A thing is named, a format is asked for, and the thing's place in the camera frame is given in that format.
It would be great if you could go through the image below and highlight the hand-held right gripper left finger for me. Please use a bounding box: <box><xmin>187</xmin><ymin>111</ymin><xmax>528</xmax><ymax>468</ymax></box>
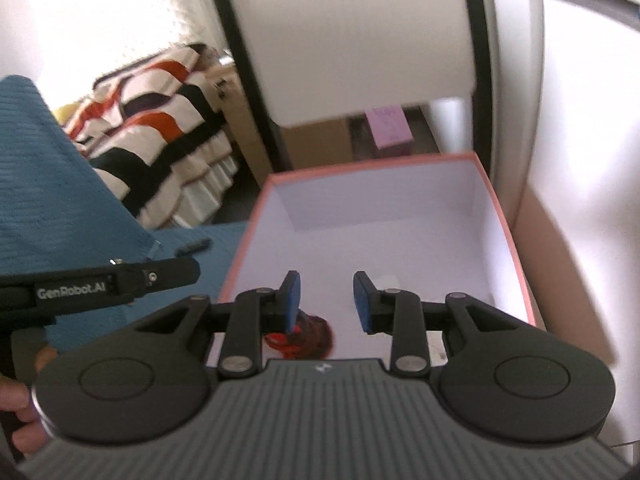
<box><xmin>131</xmin><ymin>270</ymin><xmax>304</xmax><ymax>381</ymax></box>

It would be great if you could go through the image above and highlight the white folding chair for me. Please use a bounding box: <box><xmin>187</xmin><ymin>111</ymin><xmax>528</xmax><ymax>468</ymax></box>
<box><xmin>200</xmin><ymin>0</ymin><xmax>501</xmax><ymax>177</ymax></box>

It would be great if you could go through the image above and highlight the pink paper bag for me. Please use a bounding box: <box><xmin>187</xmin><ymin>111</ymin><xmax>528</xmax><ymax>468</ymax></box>
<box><xmin>366</xmin><ymin>104</ymin><xmax>415</xmax><ymax>155</ymax></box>

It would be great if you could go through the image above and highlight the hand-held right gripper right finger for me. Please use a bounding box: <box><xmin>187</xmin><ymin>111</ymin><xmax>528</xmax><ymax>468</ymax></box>
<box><xmin>352</xmin><ymin>270</ymin><xmax>526</xmax><ymax>377</ymax></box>

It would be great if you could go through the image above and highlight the wooden bedside cabinet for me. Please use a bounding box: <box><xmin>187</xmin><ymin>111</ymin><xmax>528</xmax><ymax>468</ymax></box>
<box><xmin>207</xmin><ymin>57</ymin><xmax>357</xmax><ymax>188</ymax></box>

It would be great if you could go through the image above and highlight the striped blanket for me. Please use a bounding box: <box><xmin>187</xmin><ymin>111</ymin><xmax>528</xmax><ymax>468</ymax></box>
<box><xmin>64</xmin><ymin>44</ymin><xmax>242</xmax><ymax>231</ymax></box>

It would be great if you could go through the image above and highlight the red figurine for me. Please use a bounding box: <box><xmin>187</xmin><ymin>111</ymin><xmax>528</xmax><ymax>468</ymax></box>
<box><xmin>264</xmin><ymin>310</ymin><xmax>334</xmax><ymax>361</ymax></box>

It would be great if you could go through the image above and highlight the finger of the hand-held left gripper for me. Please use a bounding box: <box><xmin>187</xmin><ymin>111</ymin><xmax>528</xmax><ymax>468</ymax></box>
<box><xmin>118</xmin><ymin>257</ymin><xmax>202</xmax><ymax>302</ymax></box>

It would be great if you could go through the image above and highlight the person's left hand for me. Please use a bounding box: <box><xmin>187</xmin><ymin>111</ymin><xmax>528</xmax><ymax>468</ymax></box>
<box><xmin>0</xmin><ymin>344</ymin><xmax>57</xmax><ymax>457</ymax></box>

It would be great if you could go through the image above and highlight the pink cardboard box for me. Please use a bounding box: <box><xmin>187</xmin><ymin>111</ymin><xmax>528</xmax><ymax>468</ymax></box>
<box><xmin>207</xmin><ymin>152</ymin><xmax>549</xmax><ymax>367</ymax></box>

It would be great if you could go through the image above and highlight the blue textured cloth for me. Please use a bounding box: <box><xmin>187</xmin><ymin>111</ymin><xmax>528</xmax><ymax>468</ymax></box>
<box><xmin>0</xmin><ymin>75</ymin><xmax>251</xmax><ymax>363</ymax></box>

